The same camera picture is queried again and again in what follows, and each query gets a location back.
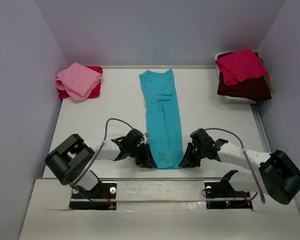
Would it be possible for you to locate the dark red t shirt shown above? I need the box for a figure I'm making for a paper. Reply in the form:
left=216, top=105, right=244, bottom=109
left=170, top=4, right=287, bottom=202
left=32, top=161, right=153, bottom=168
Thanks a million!
left=217, top=51, right=273, bottom=103

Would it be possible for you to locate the pink folded t shirt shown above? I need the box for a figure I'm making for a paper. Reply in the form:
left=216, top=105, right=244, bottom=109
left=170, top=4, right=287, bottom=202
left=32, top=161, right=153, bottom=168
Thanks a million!
left=55, top=61, right=102, bottom=103

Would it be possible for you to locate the magenta t shirt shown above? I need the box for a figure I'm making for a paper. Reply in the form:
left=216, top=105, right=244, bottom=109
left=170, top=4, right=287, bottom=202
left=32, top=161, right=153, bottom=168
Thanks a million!
left=215, top=49, right=267, bottom=86

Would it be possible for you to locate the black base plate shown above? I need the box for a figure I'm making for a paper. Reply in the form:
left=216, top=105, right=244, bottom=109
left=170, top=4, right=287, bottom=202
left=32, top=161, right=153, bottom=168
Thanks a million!
left=69, top=181, right=117, bottom=211
left=201, top=181, right=253, bottom=210

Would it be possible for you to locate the white perforated basket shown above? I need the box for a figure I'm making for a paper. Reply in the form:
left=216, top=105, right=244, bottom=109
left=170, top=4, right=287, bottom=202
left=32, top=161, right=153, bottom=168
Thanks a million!
left=213, top=52, right=273, bottom=105

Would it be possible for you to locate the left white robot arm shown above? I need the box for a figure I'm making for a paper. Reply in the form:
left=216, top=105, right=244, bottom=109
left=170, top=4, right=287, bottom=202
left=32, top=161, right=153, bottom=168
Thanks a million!
left=44, top=128, right=157, bottom=200

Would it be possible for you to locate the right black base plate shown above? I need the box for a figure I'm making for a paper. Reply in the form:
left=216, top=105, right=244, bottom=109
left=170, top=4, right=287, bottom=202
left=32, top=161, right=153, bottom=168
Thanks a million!
left=201, top=181, right=253, bottom=210

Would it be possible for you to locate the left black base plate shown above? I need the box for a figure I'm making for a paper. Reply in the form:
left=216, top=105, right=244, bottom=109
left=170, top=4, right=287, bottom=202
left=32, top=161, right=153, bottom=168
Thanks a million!
left=69, top=181, right=117, bottom=211

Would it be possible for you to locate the red folded t shirt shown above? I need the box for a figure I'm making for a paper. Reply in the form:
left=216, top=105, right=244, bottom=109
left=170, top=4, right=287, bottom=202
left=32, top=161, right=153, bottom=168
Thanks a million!
left=57, top=65, right=104, bottom=100

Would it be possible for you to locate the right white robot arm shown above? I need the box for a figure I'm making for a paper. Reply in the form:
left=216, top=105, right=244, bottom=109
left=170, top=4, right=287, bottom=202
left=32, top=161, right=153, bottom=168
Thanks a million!
left=179, top=128, right=300, bottom=205

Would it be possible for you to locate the turquoise t shirt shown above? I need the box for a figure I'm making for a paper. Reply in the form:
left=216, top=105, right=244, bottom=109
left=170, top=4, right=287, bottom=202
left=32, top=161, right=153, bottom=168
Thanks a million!
left=139, top=69, right=183, bottom=169

